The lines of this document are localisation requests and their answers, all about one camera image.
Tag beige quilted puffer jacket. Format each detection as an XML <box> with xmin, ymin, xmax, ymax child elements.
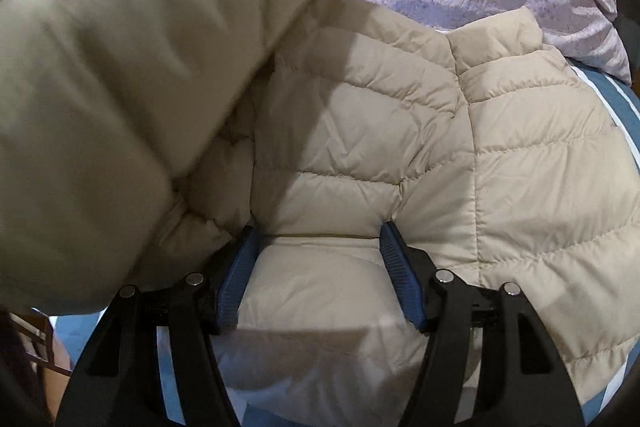
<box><xmin>1</xmin><ymin>0</ymin><xmax>639</xmax><ymax>426</ymax></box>

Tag blue white striped bed sheet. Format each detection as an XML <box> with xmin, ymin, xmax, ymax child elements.
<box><xmin>51</xmin><ymin>64</ymin><xmax>639</xmax><ymax>426</ymax></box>

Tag wooden bed frame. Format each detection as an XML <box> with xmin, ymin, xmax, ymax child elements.
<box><xmin>8</xmin><ymin>311</ymin><xmax>73</xmax><ymax>426</ymax></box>

